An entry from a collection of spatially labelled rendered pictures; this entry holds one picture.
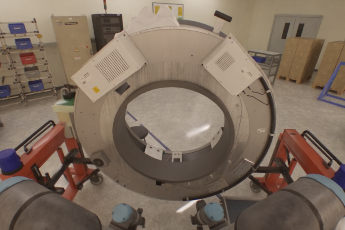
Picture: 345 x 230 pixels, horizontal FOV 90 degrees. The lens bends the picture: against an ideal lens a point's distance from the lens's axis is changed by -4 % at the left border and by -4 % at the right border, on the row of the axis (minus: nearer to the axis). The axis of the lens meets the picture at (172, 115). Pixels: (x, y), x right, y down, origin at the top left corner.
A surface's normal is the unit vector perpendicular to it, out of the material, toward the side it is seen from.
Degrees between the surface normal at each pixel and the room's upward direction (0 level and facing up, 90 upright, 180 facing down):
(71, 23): 90
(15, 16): 90
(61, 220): 38
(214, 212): 20
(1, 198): 25
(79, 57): 90
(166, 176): 6
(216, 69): 90
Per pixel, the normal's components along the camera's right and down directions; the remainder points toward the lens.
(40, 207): 0.27, -0.83
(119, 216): -0.12, -0.68
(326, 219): 0.36, -0.14
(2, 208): -0.22, -0.47
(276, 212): -0.58, -0.64
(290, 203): -0.29, -0.81
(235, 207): 0.01, -0.88
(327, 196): 0.18, -0.64
